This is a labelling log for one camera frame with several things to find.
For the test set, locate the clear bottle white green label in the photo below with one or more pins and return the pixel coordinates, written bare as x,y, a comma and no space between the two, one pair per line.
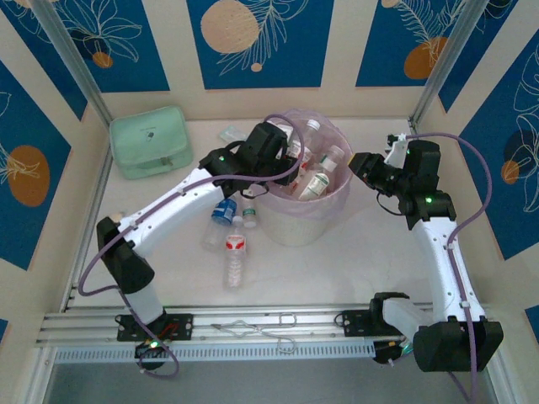
315,185

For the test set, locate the blue label plastic bottle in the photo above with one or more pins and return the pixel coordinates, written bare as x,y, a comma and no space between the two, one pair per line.
225,210

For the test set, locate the clear plastic bottle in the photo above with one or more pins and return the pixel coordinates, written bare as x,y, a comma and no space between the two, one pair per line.
212,237

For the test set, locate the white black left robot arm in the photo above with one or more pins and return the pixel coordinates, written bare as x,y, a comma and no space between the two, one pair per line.
168,210

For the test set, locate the purple plastic bin liner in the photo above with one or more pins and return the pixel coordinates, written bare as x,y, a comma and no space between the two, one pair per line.
337,134

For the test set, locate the white round waste bin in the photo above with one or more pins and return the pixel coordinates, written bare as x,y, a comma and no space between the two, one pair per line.
299,229

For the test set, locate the mint green zip pouch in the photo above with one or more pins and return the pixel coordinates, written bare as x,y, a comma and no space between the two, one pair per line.
147,139

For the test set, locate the aluminium frame post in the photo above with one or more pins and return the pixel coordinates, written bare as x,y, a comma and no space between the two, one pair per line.
70,54
448,54

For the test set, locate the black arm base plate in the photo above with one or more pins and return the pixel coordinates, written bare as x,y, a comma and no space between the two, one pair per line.
181,326
358,324

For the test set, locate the wide aluminium mounting rail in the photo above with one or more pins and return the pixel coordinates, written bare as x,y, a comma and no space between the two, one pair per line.
320,326

